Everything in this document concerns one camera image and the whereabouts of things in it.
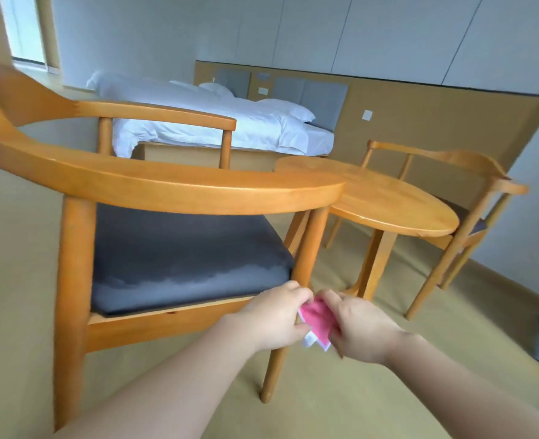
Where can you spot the person's left hand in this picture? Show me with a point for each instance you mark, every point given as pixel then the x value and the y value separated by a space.
pixel 269 320

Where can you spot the person's right hand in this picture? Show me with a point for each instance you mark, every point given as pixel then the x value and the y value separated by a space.
pixel 365 331

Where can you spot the person's right thumb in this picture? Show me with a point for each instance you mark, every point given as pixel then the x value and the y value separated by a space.
pixel 333 336

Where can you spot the person's left thumb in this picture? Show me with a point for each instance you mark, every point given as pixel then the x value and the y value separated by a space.
pixel 304 330

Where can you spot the pink and white cloth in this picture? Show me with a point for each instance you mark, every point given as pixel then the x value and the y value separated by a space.
pixel 317 322

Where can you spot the person's left forearm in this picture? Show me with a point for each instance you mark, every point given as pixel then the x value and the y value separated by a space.
pixel 159 393

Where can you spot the person's right forearm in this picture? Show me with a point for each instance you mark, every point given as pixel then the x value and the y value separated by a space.
pixel 470 388

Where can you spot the grey seat cushion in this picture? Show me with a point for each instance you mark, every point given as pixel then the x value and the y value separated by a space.
pixel 182 255

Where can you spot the round wooden table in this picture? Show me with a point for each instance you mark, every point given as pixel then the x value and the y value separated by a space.
pixel 379 196

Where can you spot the small wooden armchair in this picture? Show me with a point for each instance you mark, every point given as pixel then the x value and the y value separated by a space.
pixel 470 187

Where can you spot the bed with white bedding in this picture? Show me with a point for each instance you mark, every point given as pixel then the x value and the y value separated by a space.
pixel 233 127

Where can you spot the white pillow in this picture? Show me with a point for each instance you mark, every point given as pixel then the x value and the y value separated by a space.
pixel 217 89
pixel 288 108

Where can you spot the grey padded headboard cushion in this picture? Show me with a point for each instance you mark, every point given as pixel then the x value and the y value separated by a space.
pixel 288 89
pixel 326 105
pixel 233 82

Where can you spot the wooden headboard panel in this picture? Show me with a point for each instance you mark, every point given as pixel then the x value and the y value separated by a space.
pixel 434 127

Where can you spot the large wooden armchair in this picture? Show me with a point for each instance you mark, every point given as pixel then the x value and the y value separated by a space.
pixel 127 178

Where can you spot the window with wooden frame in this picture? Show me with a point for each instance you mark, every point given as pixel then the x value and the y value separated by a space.
pixel 25 31

